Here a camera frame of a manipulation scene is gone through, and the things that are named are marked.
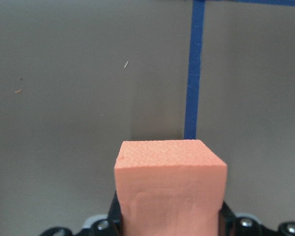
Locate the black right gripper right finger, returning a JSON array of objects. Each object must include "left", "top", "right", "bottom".
[{"left": 218, "top": 202, "right": 263, "bottom": 236}]

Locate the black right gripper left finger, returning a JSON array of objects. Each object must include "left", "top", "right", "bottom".
[{"left": 81, "top": 192, "right": 122, "bottom": 236}]

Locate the orange foam block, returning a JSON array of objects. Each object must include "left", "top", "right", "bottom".
[{"left": 114, "top": 140, "right": 227, "bottom": 236}]

